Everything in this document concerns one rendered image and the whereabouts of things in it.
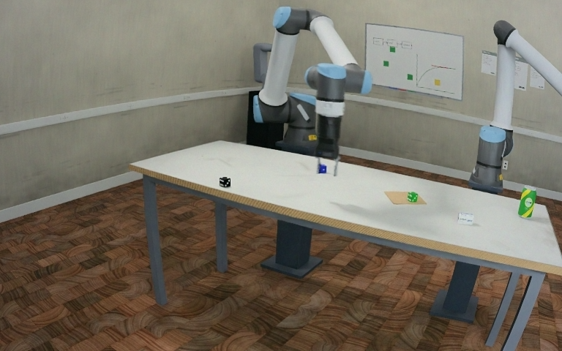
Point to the green and yellow can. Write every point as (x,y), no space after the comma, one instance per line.
(527,202)

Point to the grey jointed stand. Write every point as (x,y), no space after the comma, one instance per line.
(259,61)

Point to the tan square mat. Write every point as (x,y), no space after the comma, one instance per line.
(395,198)

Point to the black cabinet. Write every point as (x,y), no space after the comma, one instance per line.
(263,131)

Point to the green die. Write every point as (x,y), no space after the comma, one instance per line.
(412,197)

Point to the blue die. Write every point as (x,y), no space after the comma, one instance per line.
(324,169)

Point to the white paper notice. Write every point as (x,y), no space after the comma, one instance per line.
(536,81)
(521,77)
(487,63)

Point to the white table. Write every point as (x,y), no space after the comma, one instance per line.
(395,228)

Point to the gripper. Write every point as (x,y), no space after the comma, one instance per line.
(328,138)

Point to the whiteboard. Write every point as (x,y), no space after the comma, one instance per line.
(430,44)

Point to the black die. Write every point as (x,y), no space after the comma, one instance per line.
(225,182)

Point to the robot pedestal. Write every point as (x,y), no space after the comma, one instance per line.
(293,245)
(459,285)

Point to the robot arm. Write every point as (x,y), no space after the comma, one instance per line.
(504,87)
(281,57)

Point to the small white box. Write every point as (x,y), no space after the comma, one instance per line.
(465,219)

